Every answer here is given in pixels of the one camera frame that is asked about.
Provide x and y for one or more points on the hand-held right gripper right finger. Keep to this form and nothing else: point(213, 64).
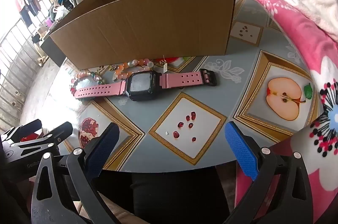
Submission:
point(243, 152)

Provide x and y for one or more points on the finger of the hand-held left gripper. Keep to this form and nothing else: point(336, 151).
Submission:
point(29, 126)
point(59, 132)

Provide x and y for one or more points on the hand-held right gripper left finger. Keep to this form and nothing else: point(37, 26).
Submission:
point(104, 152)

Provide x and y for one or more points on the silver bar charm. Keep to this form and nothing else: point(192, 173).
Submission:
point(115, 77)

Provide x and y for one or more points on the gold knot charm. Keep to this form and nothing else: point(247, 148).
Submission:
point(114, 68)

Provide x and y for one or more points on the silver pendant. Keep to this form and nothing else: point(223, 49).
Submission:
point(165, 66)

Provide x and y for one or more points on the large brown cardboard box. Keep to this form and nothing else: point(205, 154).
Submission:
point(145, 28)

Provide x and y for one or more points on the beige shoe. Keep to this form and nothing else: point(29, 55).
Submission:
point(42, 61)

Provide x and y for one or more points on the metal window railing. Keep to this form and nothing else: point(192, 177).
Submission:
point(15, 60)

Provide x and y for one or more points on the fruit print tablecloth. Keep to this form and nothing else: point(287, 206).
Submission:
point(211, 86)

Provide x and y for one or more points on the pink plastic container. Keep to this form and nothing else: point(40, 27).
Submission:
point(49, 22)

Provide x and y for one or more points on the white plastic bag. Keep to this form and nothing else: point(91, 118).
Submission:
point(61, 12)

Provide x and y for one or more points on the pink floral blanket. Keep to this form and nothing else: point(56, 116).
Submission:
point(290, 17)

